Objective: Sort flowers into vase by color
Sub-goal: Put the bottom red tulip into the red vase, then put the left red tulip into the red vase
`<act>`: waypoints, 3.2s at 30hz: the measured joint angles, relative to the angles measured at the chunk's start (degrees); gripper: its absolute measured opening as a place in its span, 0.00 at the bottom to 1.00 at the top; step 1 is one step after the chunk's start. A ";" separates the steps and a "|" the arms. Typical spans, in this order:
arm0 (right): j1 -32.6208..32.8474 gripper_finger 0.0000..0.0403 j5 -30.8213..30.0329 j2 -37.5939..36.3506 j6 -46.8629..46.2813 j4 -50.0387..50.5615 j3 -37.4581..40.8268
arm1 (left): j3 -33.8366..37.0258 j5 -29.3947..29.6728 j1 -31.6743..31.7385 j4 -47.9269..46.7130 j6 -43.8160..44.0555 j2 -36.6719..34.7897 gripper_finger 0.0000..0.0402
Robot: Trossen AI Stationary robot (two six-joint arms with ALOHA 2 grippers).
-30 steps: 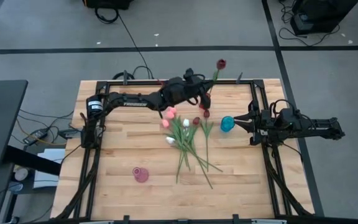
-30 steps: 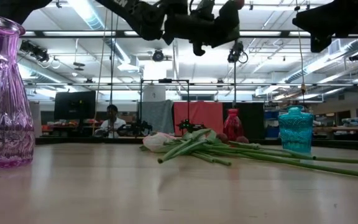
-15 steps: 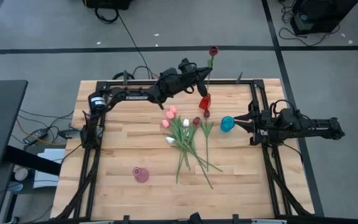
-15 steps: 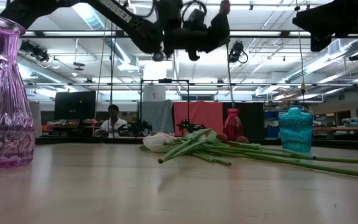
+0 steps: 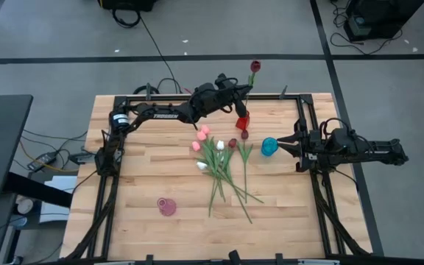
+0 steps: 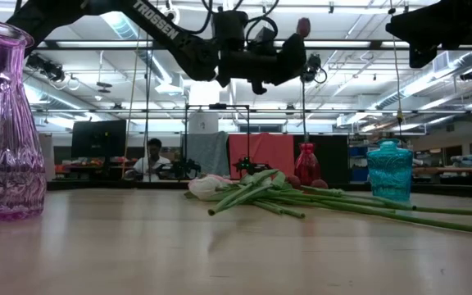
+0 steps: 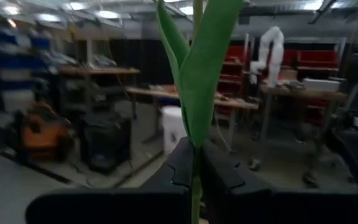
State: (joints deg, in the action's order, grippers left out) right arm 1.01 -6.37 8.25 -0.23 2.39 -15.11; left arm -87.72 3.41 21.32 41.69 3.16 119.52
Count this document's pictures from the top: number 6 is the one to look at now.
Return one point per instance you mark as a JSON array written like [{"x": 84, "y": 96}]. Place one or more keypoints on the red hanging cloth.
[{"x": 260, "y": 149}]

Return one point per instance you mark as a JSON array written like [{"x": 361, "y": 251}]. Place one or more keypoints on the black partition panel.
[{"x": 334, "y": 160}]

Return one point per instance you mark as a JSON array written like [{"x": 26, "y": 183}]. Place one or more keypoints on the black background robot arm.
[
  {"x": 248, "y": 166},
  {"x": 178, "y": 168}
]

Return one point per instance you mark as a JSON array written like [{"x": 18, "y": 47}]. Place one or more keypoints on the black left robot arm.
[{"x": 154, "y": 24}]

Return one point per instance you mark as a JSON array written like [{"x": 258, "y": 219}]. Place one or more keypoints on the red glass vase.
[{"x": 307, "y": 166}]

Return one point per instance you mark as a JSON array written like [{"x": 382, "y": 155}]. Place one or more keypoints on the pink artificial tulip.
[{"x": 221, "y": 179}]

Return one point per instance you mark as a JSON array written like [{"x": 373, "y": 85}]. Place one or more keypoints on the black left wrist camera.
[{"x": 230, "y": 24}]

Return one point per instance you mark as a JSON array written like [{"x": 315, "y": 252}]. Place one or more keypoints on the teal glass vase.
[{"x": 389, "y": 172}]

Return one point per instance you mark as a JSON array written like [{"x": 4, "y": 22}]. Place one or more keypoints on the grey hanging cloth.
[{"x": 207, "y": 151}]

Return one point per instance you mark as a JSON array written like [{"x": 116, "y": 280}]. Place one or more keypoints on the white artificial tulip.
[{"x": 203, "y": 187}]

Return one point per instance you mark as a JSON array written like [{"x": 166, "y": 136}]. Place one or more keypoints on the blue storage bins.
[{"x": 358, "y": 174}]

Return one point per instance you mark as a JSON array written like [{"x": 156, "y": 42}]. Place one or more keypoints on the person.
[{"x": 152, "y": 164}]

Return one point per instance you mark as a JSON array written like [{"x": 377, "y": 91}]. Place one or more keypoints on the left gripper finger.
[{"x": 291, "y": 57}]

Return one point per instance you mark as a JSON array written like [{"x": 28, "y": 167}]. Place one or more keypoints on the black monitor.
[{"x": 98, "y": 139}]

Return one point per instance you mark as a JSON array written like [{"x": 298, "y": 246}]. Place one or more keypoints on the black aluminium table frame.
[{"x": 96, "y": 185}]

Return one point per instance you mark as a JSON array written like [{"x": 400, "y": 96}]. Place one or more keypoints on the purple ribbed glass vase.
[{"x": 6, "y": 143}]

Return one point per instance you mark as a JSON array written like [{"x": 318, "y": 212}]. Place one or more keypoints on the black hanging camera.
[
  {"x": 47, "y": 67},
  {"x": 313, "y": 65}
]

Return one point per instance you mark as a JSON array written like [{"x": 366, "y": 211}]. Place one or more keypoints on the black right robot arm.
[{"x": 445, "y": 24}]

